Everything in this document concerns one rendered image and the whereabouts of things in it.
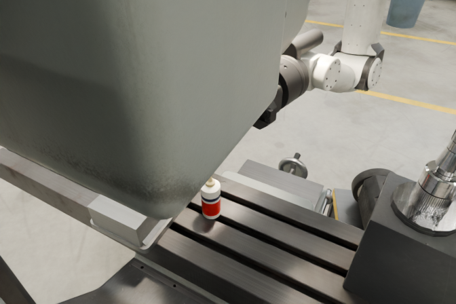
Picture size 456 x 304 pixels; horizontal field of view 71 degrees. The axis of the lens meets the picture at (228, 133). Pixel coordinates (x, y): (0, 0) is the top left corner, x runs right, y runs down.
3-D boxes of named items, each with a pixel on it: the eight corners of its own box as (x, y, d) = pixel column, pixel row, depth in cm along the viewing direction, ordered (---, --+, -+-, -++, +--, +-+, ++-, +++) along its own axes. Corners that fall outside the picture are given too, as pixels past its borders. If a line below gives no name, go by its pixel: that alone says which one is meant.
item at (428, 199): (407, 209, 45) (421, 180, 41) (410, 187, 48) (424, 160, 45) (446, 222, 43) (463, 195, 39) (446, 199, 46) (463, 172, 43)
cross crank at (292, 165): (280, 169, 132) (283, 147, 125) (309, 179, 128) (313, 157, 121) (265, 195, 121) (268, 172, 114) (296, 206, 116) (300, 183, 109)
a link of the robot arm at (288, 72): (211, 68, 54) (256, 48, 61) (213, 116, 60) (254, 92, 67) (271, 94, 47) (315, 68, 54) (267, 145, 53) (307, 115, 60)
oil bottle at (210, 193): (208, 202, 72) (206, 165, 65) (224, 209, 70) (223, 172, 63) (198, 215, 69) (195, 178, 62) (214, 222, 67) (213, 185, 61)
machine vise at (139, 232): (182, 135, 91) (178, 102, 85) (229, 150, 86) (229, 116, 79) (89, 226, 66) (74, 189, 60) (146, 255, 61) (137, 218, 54)
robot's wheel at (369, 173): (392, 202, 144) (407, 169, 132) (395, 211, 140) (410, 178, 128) (346, 197, 147) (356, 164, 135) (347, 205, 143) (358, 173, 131)
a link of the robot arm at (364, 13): (337, 73, 95) (350, -10, 85) (383, 82, 87) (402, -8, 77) (319, 82, 87) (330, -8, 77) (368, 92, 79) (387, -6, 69)
